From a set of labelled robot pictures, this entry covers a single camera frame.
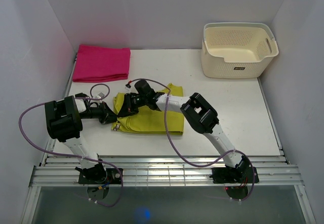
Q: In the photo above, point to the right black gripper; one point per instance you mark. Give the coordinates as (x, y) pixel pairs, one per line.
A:
(127, 108)

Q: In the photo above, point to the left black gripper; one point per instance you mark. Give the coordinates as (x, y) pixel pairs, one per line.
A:
(108, 116)

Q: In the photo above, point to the yellow-green trousers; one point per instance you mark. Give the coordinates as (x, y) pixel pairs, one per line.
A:
(147, 121)

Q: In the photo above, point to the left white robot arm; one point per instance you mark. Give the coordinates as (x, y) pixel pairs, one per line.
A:
(64, 123)

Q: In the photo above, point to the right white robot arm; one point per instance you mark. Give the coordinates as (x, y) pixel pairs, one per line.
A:
(203, 119)

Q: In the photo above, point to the folded pink trousers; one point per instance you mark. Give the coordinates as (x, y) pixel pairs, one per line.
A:
(99, 64)

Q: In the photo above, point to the cream perforated plastic basket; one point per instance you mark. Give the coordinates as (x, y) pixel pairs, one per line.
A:
(237, 50)

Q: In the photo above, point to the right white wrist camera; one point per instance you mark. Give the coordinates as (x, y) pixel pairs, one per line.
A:
(128, 87)

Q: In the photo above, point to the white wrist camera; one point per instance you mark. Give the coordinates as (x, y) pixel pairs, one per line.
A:
(128, 87)
(99, 96)

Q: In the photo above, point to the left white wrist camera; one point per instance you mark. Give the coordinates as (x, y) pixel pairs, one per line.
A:
(99, 96)

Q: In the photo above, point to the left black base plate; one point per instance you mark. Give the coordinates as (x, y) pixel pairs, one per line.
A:
(111, 177)

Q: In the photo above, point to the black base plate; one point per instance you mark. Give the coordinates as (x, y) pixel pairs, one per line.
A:
(236, 181)
(111, 177)

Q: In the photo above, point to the aluminium rail frame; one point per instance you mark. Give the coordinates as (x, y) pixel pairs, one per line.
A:
(159, 171)

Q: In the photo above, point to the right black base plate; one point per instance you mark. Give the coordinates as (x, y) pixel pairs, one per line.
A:
(236, 181)

